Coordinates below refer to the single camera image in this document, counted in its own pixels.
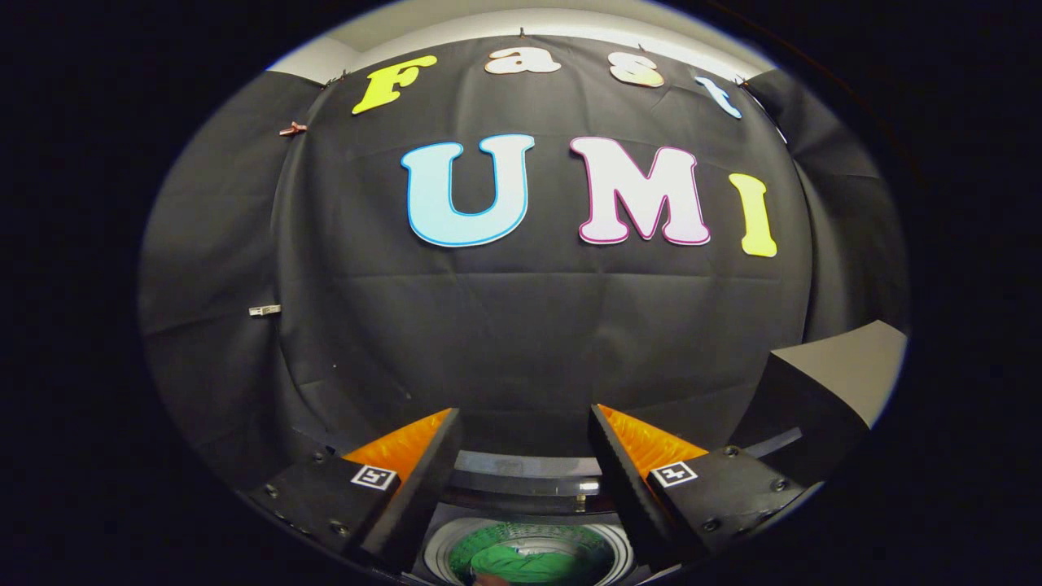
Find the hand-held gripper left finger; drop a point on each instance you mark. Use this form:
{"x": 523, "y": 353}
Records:
{"x": 411, "y": 505}

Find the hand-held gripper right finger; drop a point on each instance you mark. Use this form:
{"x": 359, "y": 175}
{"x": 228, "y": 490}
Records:
{"x": 631, "y": 496}

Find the grey washing machine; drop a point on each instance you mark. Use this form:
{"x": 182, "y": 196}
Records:
{"x": 440, "y": 557}

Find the green button shirt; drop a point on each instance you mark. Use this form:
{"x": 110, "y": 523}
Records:
{"x": 513, "y": 563}

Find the black backdrop cloth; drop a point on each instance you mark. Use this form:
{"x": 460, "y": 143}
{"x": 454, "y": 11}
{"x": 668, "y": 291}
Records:
{"x": 521, "y": 325}

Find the small silver clip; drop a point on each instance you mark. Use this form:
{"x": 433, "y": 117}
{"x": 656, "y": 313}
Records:
{"x": 264, "y": 310}

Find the beige cabinet with dark top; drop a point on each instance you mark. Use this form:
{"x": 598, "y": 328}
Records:
{"x": 847, "y": 366}

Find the small red clip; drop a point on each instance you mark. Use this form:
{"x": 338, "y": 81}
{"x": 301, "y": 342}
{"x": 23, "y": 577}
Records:
{"x": 293, "y": 129}

